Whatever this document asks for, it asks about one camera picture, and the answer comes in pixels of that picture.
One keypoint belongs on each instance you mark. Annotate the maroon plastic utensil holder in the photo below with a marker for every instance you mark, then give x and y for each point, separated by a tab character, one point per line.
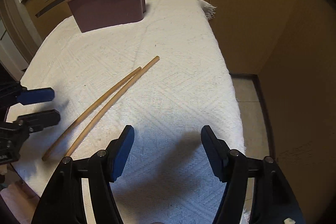
105	8

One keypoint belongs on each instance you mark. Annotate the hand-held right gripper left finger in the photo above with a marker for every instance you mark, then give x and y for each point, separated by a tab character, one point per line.
122	155

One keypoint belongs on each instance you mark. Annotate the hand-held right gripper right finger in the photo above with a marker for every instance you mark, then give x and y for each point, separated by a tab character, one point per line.
214	155

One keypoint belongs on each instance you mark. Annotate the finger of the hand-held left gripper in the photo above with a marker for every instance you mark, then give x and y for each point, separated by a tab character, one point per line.
36	96
42	120

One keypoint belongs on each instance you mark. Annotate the white woven towel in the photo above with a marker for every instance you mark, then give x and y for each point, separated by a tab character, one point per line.
170	95

